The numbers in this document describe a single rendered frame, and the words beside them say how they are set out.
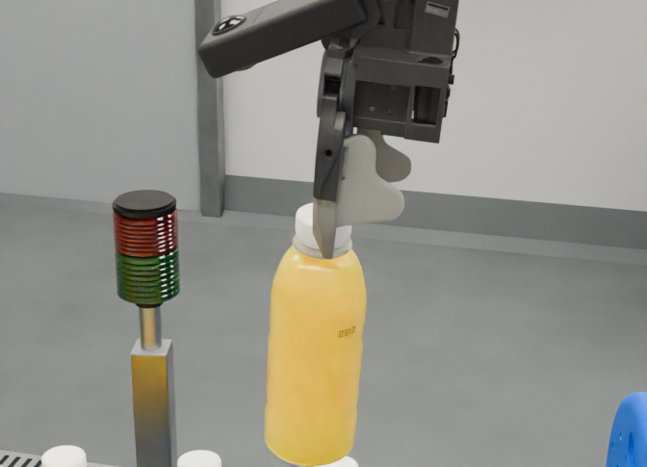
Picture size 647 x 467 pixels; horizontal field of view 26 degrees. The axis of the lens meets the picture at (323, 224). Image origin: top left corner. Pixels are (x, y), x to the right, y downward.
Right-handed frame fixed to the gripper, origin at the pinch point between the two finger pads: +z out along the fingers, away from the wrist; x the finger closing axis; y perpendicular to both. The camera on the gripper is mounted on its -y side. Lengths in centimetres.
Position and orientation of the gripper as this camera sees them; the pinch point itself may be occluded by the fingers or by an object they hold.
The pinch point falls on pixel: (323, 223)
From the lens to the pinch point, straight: 96.9
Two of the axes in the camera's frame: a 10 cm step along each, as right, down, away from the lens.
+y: 9.9, 1.4, -0.8
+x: 1.3, -4.4, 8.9
